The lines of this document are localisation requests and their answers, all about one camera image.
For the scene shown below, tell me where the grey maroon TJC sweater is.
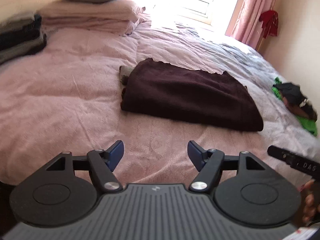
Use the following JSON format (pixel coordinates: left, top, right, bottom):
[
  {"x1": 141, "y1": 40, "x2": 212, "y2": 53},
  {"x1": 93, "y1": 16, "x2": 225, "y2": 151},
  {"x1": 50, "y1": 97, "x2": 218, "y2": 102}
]
[{"x1": 119, "y1": 58, "x2": 264, "y2": 132}]

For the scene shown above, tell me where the person's right hand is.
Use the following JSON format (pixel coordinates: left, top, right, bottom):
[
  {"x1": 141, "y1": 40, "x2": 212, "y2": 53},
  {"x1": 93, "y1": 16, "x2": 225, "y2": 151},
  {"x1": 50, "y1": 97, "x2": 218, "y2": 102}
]
[{"x1": 300, "y1": 179, "x2": 319, "y2": 226}]

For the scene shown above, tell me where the green knitted garment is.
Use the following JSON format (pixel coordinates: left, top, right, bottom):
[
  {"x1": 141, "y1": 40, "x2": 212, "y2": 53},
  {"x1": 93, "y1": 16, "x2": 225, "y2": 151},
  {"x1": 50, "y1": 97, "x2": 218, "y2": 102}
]
[{"x1": 272, "y1": 77, "x2": 318, "y2": 137}]

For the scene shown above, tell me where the brown garment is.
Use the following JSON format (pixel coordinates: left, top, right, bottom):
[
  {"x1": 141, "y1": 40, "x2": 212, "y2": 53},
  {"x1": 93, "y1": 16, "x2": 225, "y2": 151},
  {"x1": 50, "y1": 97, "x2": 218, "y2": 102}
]
[{"x1": 282, "y1": 97, "x2": 317, "y2": 121}]

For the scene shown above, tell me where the pink grey bed duvet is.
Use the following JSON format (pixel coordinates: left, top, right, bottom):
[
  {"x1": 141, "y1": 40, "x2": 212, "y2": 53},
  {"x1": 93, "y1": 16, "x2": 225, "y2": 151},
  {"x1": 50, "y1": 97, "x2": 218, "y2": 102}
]
[{"x1": 1, "y1": 22, "x2": 319, "y2": 186}]

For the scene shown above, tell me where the black garment with tag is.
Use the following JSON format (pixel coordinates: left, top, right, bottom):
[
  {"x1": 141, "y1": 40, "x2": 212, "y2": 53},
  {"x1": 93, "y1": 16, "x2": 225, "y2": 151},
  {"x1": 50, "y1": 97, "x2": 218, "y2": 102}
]
[{"x1": 272, "y1": 82, "x2": 309, "y2": 110}]

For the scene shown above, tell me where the pink pillow stack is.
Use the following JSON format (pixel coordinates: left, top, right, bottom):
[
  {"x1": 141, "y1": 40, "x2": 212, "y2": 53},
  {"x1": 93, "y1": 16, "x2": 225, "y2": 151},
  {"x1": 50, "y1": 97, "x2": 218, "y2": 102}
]
[{"x1": 37, "y1": 0, "x2": 150, "y2": 35}]

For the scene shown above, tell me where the stack of folded clothes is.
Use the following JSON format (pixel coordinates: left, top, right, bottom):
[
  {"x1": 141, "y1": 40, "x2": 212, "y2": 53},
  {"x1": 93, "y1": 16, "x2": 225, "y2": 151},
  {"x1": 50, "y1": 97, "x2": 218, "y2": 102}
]
[{"x1": 1, "y1": 11, "x2": 47, "y2": 64}]

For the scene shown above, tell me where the red hanging garment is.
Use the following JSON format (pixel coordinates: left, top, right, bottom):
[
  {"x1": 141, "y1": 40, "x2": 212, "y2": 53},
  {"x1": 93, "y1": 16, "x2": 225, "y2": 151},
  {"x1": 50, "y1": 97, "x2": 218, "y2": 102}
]
[{"x1": 259, "y1": 10, "x2": 279, "y2": 38}]

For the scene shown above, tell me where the pink curtain right side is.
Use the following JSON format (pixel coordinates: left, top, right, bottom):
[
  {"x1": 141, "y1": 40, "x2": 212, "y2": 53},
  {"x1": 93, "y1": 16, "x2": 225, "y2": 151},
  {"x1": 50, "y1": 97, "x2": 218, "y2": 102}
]
[{"x1": 226, "y1": 0, "x2": 277, "y2": 49}]

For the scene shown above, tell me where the window with white frame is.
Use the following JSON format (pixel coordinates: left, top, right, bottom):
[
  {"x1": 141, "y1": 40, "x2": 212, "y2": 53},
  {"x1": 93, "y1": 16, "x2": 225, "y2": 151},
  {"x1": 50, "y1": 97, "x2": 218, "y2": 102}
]
[{"x1": 125, "y1": 0, "x2": 246, "y2": 33}]

